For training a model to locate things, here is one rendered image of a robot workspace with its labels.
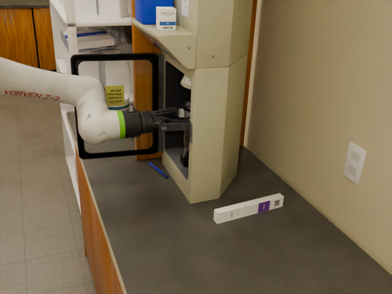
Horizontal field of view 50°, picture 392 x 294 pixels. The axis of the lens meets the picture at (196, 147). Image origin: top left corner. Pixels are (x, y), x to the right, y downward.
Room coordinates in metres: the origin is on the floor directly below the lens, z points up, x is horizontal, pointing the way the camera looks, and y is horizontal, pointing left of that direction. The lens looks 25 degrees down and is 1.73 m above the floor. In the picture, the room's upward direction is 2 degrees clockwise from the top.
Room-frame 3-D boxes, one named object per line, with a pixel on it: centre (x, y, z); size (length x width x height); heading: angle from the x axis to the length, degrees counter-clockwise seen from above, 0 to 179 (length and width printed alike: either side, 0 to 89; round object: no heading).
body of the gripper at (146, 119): (1.31, 0.15, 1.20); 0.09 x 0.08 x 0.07; 113
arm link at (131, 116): (1.28, 0.22, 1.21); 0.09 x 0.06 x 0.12; 23
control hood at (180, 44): (1.35, 0.13, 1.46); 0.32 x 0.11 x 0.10; 23
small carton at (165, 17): (1.30, 0.11, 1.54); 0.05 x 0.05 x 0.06; 17
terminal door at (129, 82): (1.46, 0.29, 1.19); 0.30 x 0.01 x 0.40; 106
